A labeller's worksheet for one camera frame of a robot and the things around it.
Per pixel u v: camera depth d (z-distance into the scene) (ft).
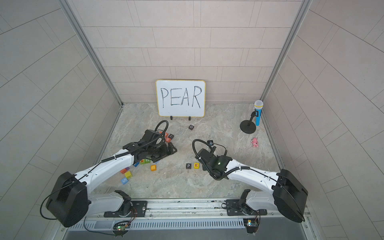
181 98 3.33
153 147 2.24
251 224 2.23
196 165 2.76
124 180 2.58
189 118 3.47
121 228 2.09
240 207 2.06
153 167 2.71
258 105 2.76
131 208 2.27
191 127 3.34
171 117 3.47
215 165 1.89
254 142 3.05
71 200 1.28
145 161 2.02
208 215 2.32
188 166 2.77
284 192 1.30
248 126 3.33
